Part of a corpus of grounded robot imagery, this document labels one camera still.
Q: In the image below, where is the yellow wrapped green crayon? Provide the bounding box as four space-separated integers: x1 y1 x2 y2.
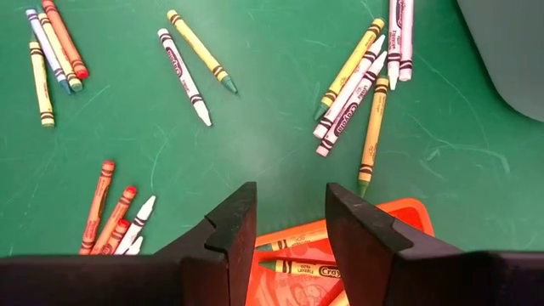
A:
37 12 84 94
357 76 390 198
313 17 386 122

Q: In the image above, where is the orange mesh basket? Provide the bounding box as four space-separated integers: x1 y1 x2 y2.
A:
245 197 435 306

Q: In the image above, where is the blue crayon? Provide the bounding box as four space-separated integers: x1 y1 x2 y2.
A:
25 8 73 95

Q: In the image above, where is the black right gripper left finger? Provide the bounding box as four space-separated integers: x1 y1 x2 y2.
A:
155 181 258 306

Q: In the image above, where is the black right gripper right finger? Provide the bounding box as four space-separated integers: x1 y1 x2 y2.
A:
326 183 463 306

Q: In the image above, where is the tall teal plastic bin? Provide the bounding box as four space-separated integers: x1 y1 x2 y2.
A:
456 0 544 123

